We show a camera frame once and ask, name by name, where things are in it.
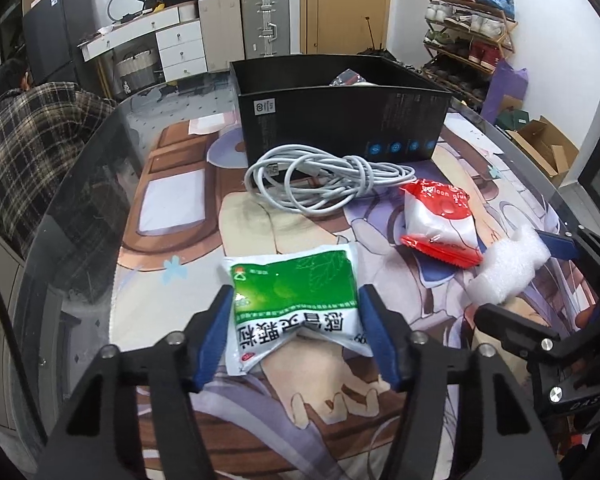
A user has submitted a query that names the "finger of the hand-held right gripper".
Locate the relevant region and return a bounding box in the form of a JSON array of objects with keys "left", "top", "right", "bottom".
[
  {"left": 534, "top": 227, "right": 600, "bottom": 286},
  {"left": 475, "top": 302, "right": 600, "bottom": 362}
]

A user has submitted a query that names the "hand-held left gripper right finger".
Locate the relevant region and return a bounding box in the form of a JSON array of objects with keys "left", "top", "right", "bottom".
[{"left": 357, "top": 284, "right": 563, "bottom": 480}]

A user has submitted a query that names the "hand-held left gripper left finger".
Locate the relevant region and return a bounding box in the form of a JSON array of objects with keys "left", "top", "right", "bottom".
[{"left": 40, "top": 284, "right": 236, "bottom": 480}]

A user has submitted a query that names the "white foam piece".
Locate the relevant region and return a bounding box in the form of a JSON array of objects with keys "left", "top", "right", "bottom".
[{"left": 467, "top": 225, "right": 551, "bottom": 306}]

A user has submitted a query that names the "green and white packet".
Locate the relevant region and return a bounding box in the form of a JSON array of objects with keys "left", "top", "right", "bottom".
[{"left": 222, "top": 242, "right": 368, "bottom": 376}]

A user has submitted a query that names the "black cardboard box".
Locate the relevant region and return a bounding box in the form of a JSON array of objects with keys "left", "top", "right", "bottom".
[{"left": 229, "top": 55, "right": 453, "bottom": 166}]

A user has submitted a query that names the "clear bag of white items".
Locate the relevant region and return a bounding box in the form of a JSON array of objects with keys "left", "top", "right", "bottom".
[{"left": 330, "top": 69, "right": 377, "bottom": 89}]

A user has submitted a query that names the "open cardboard box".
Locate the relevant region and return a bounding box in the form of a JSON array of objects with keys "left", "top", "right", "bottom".
[{"left": 505, "top": 115, "right": 581, "bottom": 182}]

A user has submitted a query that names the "red and white packet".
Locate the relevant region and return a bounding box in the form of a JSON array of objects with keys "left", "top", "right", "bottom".
[{"left": 397, "top": 178, "right": 485, "bottom": 267}]

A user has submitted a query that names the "purple bag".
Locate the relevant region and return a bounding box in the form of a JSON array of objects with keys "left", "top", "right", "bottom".
[{"left": 480, "top": 60, "right": 530, "bottom": 126}]

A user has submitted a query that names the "wooden shoe rack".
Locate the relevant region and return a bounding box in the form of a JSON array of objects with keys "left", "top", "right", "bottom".
[{"left": 420, "top": 0, "right": 521, "bottom": 107}]

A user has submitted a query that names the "shoe rack with shoes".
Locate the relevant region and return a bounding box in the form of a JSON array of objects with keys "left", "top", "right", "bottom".
[{"left": 421, "top": 0, "right": 518, "bottom": 106}]

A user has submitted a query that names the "black umbrella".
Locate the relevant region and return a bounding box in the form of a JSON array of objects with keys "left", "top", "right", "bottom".
[{"left": 355, "top": 16, "right": 407, "bottom": 64}]

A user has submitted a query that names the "wicker basket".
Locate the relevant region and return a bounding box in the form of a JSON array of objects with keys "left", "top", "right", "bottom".
[{"left": 114, "top": 55, "right": 159, "bottom": 97}]

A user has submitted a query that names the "white desk with drawers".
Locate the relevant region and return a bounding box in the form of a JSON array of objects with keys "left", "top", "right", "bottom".
[{"left": 77, "top": 2, "right": 208, "bottom": 83}]

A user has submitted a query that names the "cream suitcase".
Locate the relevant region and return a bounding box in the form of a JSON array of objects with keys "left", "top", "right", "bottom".
[{"left": 197, "top": 0, "right": 246, "bottom": 73}]

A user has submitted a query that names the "silver suitcase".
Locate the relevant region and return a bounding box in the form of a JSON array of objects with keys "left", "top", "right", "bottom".
[{"left": 241, "top": 0, "right": 292, "bottom": 60}]

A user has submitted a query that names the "wooden door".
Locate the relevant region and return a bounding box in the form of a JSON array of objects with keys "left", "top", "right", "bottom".
[{"left": 305, "top": 0, "right": 393, "bottom": 56}]

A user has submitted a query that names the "black refrigerator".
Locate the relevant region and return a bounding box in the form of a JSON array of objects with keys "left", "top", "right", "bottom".
[{"left": 22, "top": 0, "right": 98, "bottom": 86}]

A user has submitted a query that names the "white coiled cable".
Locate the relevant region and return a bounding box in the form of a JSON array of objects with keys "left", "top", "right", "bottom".
[{"left": 244, "top": 144, "right": 417, "bottom": 217}]

